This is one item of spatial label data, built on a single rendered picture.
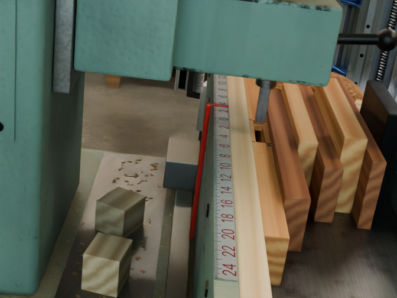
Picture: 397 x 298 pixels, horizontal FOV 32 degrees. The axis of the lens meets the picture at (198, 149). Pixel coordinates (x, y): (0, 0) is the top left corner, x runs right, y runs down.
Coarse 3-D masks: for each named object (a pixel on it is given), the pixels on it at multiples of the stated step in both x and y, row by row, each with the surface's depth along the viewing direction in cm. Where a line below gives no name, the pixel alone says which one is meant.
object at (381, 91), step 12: (372, 84) 64; (372, 96) 63; (384, 96) 61; (360, 108) 66; (372, 108) 62; (384, 108) 59; (396, 108) 59; (372, 120) 62; (384, 120) 58; (396, 120) 57; (372, 132) 61; (384, 132) 58; (396, 132) 58; (384, 144) 58; (396, 144) 58; (384, 156) 59; (396, 156) 62; (384, 180) 60; (384, 192) 60
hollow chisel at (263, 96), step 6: (264, 90) 64; (270, 90) 64; (258, 96) 65; (264, 96) 64; (258, 102) 64; (264, 102) 64; (258, 108) 64; (264, 108) 64; (258, 114) 65; (264, 114) 65; (258, 120) 65; (264, 120) 65
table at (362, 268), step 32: (320, 224) 58; (352, 224) 59; (384, 224) 60; (288, 256) 53; (320, 256) 54; (352, 256) 54; (384, 256) 55; (288, 288) 49; (320, 288) 50; (352, 288) 50; (384, 288) 51
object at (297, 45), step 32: (192, 0) 57; (224, 0) 57; (256, 0) 57; (288, 0) 58; (320, 0) 59; (192, 32) 58; (224, 32) 58; (256, 32) 58; (288, 32) 58; (320, 32) 58; (192, 64) 60; (224, 64) 60; (256, 64) 60; (288, 64) 59; (320, 64) 59
